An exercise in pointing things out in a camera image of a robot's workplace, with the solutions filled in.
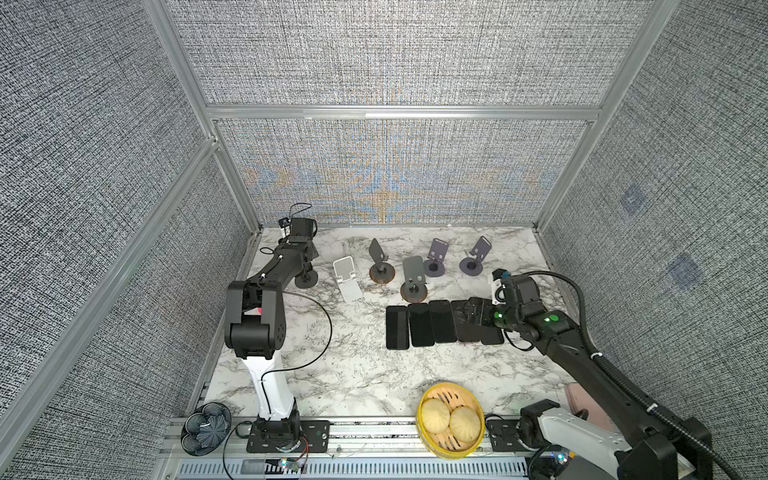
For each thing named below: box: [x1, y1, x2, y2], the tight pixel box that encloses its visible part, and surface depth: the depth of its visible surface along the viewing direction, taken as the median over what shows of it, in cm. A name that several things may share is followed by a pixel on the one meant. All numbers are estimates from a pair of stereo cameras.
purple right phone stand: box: [459, 235, 492, 276], surface depth 107 cm
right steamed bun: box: [449, 405, 481, 443], surface depth 72 cm
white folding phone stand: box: [333, 256, 363, 303], surface depth 101 cm
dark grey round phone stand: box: [294, 264, 318, 289], surface depth 105 cm
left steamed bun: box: [421, 398, 451, 433], surface depth 73 cm
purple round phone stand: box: [423, 238, 449, 277], surface depth 105 cm
